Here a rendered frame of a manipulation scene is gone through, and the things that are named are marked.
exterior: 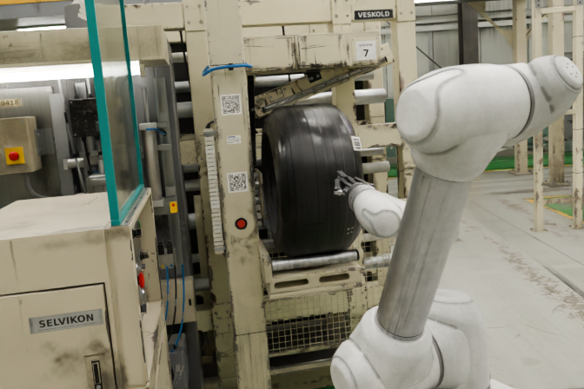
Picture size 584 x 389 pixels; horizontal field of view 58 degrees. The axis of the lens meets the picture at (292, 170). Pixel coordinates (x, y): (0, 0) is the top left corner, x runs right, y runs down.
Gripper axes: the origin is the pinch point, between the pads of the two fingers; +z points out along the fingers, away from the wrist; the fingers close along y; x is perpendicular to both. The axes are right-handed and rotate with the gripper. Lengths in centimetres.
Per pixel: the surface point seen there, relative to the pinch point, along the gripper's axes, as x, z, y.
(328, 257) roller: 37.3, 19.2, 0.6
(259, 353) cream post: 76, 21, 29
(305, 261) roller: 37.8, 18.9, 9.4
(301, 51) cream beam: -36, 65, -1
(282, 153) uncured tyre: -5.2, 18.2, 16.2
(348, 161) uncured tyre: -1.8, 13.0, -5.8
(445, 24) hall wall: -19, 897, -483
